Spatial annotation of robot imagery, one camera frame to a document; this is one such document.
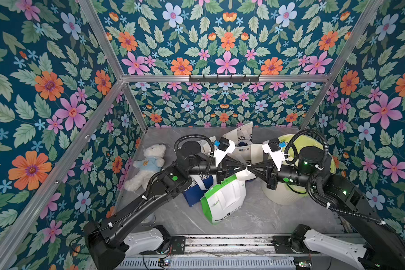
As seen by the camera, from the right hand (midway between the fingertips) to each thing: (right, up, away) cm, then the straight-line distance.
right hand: (252, 162), depth 56 cm
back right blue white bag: (+2, +8, +37) cm, 38 cm away
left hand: (-3, -2, -2) cm, 4 cm away
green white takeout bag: (-9, -17, +13) cm, 24 cm away
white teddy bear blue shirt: (-49, -7, +35) cm, 61 cm away
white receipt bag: (-2, -5, +3) cm, 6 cm away
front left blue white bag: (-19, -11, +16) cm, 28 cm away
